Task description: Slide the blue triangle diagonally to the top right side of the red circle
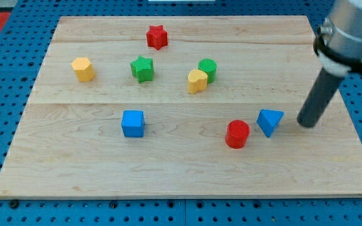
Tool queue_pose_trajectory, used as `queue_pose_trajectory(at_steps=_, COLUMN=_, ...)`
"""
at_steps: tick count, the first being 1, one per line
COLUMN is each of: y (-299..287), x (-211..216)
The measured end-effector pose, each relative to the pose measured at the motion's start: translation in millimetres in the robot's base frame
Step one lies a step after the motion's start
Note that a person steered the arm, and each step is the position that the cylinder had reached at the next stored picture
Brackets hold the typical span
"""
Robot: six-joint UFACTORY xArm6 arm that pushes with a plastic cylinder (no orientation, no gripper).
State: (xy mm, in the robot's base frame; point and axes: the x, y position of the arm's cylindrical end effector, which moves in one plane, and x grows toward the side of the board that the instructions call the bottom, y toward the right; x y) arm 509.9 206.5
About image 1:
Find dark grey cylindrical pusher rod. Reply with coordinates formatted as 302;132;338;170
297;68;344;128

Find blue triangle block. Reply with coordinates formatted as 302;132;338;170
256;109;284;137

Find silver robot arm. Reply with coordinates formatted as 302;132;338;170
297;0;362;128

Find red cylinder block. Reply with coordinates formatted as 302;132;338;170
225;120;250;149

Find green cylinder block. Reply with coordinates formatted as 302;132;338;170
198;58;217;83

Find yellow heart block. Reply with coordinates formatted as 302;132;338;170
188;69;208;94

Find light wooden board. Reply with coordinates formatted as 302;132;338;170
0;16;362;200

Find red star block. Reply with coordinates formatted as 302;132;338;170
146;25;168;50

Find green star block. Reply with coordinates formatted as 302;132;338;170
130;55;154;83

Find blue cube block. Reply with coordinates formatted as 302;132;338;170
121;110;145;137

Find yellow hexagon block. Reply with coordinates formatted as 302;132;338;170
71;57;96;82

